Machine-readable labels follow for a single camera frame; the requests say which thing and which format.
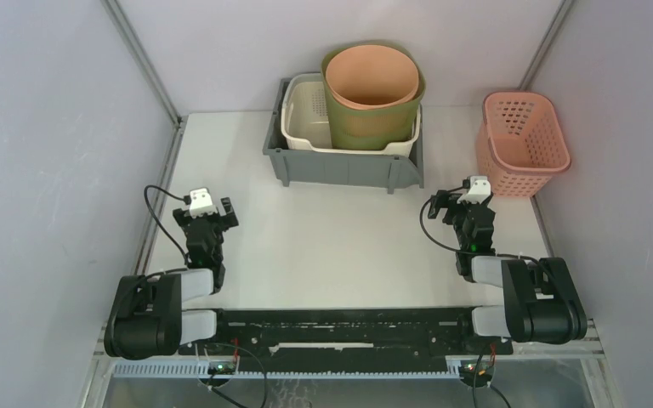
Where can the aluminium frame post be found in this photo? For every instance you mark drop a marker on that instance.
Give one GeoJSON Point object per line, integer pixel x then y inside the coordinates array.
{"type": "Point", "coordinates": [545, 45]}
{"type": "Point", "coordinates": [139, 55]}

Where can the left aluminium frame post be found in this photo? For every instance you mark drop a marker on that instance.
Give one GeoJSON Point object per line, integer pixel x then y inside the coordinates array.
{"type": "Point", "coordinates": [139, 55]}

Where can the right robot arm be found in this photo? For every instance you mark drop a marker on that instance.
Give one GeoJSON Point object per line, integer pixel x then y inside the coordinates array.
{"type": "Point", "coordinates": [540, 302]}

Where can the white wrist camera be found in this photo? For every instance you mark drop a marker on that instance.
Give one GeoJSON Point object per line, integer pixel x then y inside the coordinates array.
{"type": "Point", "coordinates": [201, 203]}
{"type": "Point", "coordinates": [477, 188]}

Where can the aluminium front rail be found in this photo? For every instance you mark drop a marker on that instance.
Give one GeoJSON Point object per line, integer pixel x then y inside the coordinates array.
{"type": "Point", "coordinates": [292, 363]}

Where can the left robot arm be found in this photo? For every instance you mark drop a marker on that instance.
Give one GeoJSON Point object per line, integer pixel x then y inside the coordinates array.
{"type": "Point", "coordinates": [147, 316]}

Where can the orange plastic bucket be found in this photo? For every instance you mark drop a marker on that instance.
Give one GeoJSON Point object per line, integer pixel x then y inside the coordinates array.
{"type": "Point", "coordinates": [369, 77]}

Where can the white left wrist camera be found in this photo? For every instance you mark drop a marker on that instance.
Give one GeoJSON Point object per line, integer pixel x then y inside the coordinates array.
{"type": "Point", "coordinates": [201, 203]}

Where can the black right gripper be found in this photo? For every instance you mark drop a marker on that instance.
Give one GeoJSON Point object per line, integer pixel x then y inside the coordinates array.
{"type": "Point", "coordinates": [441, 200]}

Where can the grey plastic storage bin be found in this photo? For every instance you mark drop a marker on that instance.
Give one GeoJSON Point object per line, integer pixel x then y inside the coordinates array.
{"type": "Point", "coordinates": [389, 172]}

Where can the pink perforated plastic basket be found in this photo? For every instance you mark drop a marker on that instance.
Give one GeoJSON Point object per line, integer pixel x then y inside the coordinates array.
{"type": "Point", "coordinates": [520, 145]}

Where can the cream perforated plastic basket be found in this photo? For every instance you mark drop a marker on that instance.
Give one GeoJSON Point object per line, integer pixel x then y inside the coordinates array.
{"type": "Point", "coordinates": [304, 120]}

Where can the right aluminium frame post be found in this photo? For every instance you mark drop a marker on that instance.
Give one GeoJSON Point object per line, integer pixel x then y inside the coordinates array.
{"type": "Point", "coordinates": [545, 45]}

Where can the green perforated waste bin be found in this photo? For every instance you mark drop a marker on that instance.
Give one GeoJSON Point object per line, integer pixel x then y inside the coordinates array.
{"type": "Point", "coordinates": [370, 129]}

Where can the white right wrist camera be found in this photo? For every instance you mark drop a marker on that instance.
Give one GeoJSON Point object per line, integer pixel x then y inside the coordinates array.
{"type": "Point", "coordinates": [477, 188]}

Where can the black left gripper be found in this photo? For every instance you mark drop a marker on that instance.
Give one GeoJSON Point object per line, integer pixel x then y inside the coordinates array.
{"type": "Point", "coordinates": [181, 216]}

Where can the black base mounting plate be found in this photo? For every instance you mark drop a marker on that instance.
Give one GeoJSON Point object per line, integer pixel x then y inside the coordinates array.
{"type": "Point", "coordinates": [438, 331]}

